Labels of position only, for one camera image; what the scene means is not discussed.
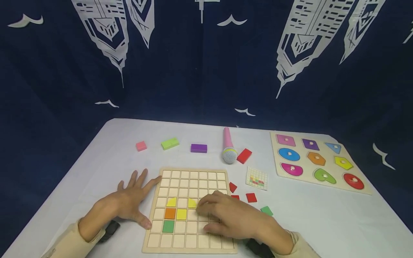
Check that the purple trapezoid puzzle piece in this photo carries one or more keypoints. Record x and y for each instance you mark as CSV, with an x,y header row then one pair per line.
x,y
310,144

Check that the black wrist band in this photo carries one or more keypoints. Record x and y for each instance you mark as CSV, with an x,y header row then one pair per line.
x,y
110,229
258,249

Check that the orange hexagon puzzle piece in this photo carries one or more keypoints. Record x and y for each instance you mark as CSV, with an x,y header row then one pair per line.
x,y
316,158

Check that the red rectangular block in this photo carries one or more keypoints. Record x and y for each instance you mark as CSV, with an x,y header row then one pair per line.
x,y
244,156

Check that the blue circle puzzle piece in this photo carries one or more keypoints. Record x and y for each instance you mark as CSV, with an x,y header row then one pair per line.
x,y
289,154

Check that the person's left forearm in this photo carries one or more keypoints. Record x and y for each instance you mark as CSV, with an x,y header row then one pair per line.
x,y
71,243

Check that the wooden grid board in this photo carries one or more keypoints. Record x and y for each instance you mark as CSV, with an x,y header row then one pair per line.
x,y
193,179

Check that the small yellow tile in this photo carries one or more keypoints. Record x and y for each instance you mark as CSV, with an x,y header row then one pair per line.
x,y
181,214
192,203
171,202

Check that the white pattern card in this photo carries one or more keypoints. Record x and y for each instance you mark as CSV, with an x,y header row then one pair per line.
x,y
256,178

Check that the magenta semicircle puzzle piece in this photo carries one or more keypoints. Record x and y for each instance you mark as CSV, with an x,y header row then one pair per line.
x,y
291,169

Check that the person's right forearm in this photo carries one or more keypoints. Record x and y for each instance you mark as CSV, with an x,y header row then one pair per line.
x,y
300,249

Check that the pink toy microphone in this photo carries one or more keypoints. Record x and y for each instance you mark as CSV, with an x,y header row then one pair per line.
x,y
228,147

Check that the red oval puzzle piece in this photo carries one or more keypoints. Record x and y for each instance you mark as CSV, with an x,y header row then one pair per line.
x,y
353,181

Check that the person's right hand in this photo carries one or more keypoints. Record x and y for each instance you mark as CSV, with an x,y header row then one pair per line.
x,y
245,222

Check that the pink square block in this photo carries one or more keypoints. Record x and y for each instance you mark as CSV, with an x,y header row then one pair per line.
x,y
141,146

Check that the yellow pentagon puzzle piece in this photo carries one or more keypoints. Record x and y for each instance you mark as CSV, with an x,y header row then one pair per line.
x,y
343,162

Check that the purple rectangular block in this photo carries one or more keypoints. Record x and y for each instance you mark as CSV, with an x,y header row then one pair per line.
x,y
198,148

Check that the small orange tile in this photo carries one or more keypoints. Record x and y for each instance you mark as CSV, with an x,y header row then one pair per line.
x,y
170,213

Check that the blue triangle puzzle piece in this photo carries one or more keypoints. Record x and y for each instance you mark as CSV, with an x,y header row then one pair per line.
x,y
334,147

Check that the small green tile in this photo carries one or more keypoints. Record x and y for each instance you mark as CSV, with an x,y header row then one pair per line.
x,y
168,226
266,210

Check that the green heart puzzle piece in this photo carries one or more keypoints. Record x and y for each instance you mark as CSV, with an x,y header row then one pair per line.
x,y
324,176

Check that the light green rectangular block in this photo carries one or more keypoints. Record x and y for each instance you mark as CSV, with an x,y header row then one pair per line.
x,y
170,143

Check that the person's left hand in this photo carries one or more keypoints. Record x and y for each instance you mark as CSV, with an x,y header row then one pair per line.
x,y
119,206

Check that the wooden shape puzzle board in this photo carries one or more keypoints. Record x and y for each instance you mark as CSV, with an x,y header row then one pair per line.
x,y
322,163

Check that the pink square puzzle piece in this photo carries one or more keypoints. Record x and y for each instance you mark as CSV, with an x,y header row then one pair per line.
x,y
286,140

